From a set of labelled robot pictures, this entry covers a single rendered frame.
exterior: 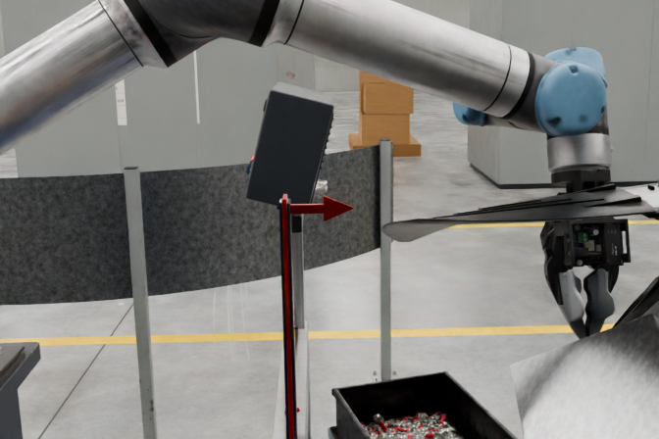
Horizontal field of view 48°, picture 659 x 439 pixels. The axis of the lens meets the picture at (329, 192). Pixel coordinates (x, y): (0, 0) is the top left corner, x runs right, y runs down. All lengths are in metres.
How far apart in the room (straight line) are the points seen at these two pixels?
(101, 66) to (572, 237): 0.57
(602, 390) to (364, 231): 2.12
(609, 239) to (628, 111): 6.21
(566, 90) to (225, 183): 1.75
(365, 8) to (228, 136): 5.99
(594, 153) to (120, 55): 0.56
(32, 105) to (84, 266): 1.62
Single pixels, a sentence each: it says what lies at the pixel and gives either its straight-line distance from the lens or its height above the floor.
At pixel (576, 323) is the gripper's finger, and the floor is 0.98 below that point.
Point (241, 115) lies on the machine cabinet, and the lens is 6.67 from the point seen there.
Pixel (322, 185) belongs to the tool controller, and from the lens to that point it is 1.30.
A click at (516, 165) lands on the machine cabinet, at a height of 0.23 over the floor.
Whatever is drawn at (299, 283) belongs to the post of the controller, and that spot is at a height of 0.94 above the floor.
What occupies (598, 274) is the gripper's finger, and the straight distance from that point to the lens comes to 1.00.
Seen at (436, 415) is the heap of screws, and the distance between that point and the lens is 1.06.
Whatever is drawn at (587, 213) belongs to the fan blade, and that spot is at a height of 1.18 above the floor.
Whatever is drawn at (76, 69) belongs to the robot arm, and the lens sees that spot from 0.84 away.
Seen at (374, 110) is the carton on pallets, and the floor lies 0.55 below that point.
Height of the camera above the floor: 1.33
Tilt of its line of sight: 11 degrees down
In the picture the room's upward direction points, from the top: 1 degrees counter-clockwise
